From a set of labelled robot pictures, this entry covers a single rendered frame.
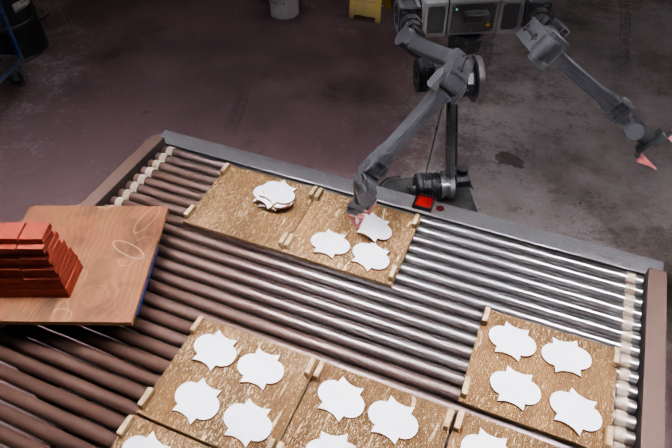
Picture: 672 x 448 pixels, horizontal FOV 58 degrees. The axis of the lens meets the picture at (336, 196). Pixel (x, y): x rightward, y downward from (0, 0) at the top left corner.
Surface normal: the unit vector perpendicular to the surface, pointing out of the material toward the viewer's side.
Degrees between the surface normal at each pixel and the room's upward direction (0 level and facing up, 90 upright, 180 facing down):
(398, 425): 0
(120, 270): 0
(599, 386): 0
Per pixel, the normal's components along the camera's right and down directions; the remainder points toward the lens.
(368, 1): -0.33, 0.47
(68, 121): -0.01, -0.73
